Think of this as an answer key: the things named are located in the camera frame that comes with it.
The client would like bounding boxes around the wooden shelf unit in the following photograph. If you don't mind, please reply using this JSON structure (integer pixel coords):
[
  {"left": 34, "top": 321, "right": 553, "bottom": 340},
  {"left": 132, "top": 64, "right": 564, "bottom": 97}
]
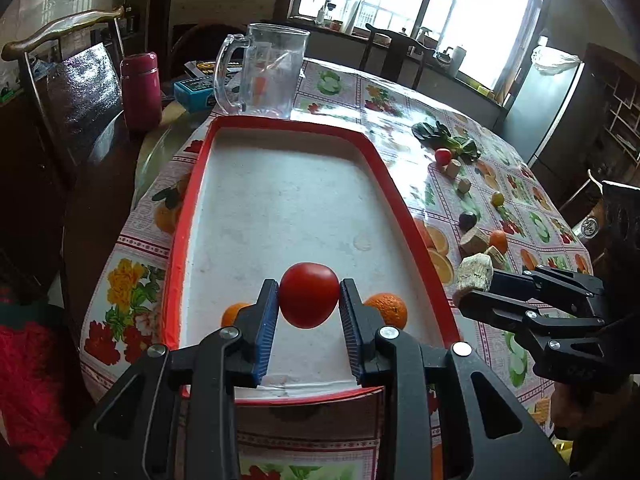
[{"left": 530, "top": 42, "right": 640, "bottom": 211}]

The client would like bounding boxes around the red thermos bottle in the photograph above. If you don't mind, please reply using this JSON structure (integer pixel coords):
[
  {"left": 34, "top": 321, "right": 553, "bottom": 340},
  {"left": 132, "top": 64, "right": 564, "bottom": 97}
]
[{"left": 120, "top": 51, "right": 163, "bottom": 133}]

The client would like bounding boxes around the grey refrigerator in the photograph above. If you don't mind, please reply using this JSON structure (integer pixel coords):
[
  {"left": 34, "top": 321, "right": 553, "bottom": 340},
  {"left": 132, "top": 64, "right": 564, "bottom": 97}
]
[{"left": 502, "top": 60, "right": 586, "bottom": 166}]

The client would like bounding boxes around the window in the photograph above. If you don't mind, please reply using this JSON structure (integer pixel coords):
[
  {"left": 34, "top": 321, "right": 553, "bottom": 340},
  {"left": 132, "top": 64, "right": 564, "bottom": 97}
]
[{"left": 287, "top": 0, "right": 548, "bottom": 93}]

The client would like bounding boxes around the white plastic bag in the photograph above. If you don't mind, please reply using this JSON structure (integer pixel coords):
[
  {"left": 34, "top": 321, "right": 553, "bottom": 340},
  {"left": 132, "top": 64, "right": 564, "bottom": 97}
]
[{"left": 531, "top": 45, "right": 581, "bottom": 72}]

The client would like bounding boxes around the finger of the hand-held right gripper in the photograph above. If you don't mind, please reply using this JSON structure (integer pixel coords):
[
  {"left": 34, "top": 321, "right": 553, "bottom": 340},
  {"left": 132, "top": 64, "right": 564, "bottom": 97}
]
[
  {"left": 457, "top": 290, "right": 606, "bottom": 357},
  {"left": 487, "top": 265, "right": 606, "bottom": 316}
]

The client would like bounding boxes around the red cloth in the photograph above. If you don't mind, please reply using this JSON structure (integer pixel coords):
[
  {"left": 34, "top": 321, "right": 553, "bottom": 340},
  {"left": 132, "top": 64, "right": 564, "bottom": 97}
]
[{"left": 0, "top": 305, "right": 86, "bottom": 476}]

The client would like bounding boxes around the black book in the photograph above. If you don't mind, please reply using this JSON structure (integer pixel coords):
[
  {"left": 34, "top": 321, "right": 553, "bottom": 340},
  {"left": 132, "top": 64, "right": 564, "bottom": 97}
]
[{"left": 184, "top": 59, "right": 246, "bottom": 81}]

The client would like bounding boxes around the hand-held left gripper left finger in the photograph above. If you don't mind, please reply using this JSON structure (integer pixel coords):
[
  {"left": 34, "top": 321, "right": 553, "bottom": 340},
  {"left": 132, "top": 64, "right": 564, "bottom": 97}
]
[{"left": 47, "top": 279, "right": 281, "bottom": 480}]

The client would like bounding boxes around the leafy green vegetable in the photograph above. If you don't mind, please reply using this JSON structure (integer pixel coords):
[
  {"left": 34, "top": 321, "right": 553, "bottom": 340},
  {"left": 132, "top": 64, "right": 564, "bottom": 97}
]
[{"left": 412, "top": 121, "right": 482, "bottom": 165}]

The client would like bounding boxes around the wooden chair with glossy back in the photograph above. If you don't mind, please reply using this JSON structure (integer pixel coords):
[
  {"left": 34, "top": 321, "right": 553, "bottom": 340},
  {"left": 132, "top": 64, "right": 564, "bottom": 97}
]
[{"left": 1, "top": 6, "right": 136, "bottom": 191}]

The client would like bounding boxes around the clear glass pitcher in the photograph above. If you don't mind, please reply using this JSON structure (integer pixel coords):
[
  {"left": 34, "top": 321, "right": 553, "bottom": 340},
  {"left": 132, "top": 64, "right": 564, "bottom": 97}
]
[{"left": 213, "top": 22, "right": 311, "bottom": 120}]

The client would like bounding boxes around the red-rimmed white tray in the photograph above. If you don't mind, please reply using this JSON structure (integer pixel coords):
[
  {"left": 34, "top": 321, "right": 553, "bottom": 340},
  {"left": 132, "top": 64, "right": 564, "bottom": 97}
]
[{"left": 160, "top": 116, "right": 462, "bottom": 406}]

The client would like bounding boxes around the dark wooden chair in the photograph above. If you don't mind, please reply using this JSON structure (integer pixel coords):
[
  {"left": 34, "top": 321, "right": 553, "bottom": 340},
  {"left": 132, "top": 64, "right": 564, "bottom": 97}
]
[{"left": 359, "top": 23, "right": 436, "bottom": 91}]

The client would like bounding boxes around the blue box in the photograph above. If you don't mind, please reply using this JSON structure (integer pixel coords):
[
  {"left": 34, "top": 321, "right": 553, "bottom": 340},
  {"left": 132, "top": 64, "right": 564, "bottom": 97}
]
[{"left": 173, "top": 77, "right": 218, "bottom": 113}]

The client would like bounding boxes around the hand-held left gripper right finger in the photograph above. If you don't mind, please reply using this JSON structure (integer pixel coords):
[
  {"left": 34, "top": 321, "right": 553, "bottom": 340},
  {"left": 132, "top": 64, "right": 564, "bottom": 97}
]
[{"left": 340, "top": 279, "right": 571, "bottom": 480}]

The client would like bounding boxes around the large red tomato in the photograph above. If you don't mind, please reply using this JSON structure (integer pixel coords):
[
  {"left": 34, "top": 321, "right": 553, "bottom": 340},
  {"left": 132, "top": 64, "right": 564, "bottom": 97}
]
[{"left": 277, "top": 261, "right": 341, "bottom": 330}]

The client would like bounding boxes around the white kettle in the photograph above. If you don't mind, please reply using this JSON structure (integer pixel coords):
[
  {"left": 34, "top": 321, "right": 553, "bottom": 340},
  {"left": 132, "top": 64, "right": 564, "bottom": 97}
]
[{"left": 435, "top": 45, "right": 468, "bottom": 78}]

